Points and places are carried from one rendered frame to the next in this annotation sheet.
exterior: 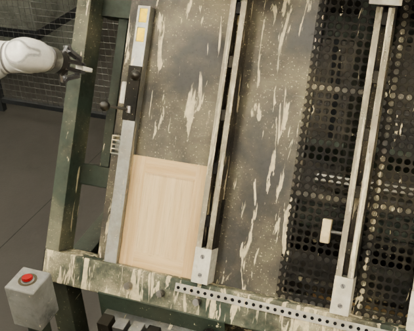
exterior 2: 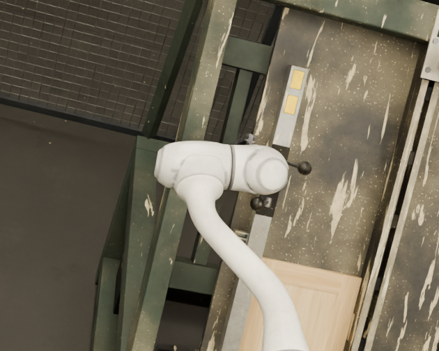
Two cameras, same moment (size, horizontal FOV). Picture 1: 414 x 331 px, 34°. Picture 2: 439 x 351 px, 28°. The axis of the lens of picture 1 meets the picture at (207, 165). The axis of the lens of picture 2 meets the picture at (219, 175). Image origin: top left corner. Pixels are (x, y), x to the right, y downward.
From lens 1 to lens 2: 1.78 m
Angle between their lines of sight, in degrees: 31
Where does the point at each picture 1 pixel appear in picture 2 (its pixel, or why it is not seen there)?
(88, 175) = (178, 276)
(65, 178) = (164, 287)
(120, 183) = (244, 295)
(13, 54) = (271, 180)
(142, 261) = not seen: outside the picture
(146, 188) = not seen: hidden behind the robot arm
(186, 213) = (323, 332)
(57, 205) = (148, 323)
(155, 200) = not seen: hidden behind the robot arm
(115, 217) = (233, 338)
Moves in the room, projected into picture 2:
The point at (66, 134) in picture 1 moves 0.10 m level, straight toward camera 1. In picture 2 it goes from (171, 228) to (192, 253)
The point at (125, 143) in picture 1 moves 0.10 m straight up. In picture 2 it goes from (256, 244) to (267, 218)
